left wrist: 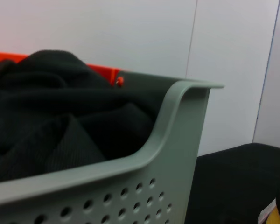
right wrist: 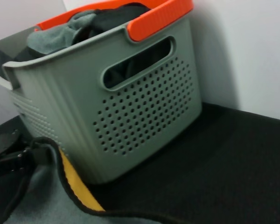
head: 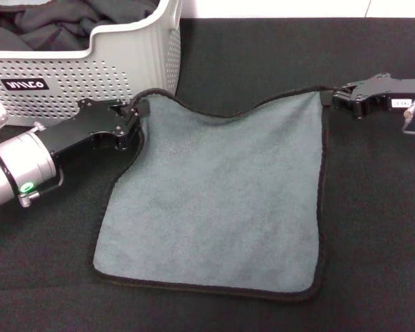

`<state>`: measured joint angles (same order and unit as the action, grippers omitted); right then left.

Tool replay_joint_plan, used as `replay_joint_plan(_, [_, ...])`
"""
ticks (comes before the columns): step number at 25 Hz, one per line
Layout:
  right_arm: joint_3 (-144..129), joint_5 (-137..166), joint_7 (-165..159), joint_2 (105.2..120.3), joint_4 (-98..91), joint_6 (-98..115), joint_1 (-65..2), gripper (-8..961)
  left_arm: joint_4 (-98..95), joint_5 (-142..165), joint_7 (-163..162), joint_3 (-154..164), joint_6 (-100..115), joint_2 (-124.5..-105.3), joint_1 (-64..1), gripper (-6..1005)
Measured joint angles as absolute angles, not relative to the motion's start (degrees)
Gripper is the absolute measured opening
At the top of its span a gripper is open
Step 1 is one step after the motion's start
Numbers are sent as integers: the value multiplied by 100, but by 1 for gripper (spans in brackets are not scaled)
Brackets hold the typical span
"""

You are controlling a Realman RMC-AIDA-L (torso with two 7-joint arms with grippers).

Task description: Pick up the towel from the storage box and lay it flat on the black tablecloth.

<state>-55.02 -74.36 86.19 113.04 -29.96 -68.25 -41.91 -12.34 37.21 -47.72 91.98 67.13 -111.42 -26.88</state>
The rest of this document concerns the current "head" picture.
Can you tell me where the right gripper cable with plug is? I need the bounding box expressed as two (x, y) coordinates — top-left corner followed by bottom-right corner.
(400, 98), (415, 138)

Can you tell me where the black cloth pile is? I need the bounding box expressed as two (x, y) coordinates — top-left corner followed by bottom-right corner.
(0, 0), (160, 53)

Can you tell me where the grey perforated storage box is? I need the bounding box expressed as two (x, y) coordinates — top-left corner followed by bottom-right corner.
(0, 0), (183, 127)

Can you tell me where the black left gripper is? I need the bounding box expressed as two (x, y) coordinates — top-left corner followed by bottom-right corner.
(42, 98), (151, 159)

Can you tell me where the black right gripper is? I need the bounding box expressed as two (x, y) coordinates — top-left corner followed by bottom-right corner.
(320, 73), (415, 121)

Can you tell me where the grey yellow towel black trim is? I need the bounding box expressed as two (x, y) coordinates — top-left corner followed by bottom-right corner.
(89, 87), (333, 302)

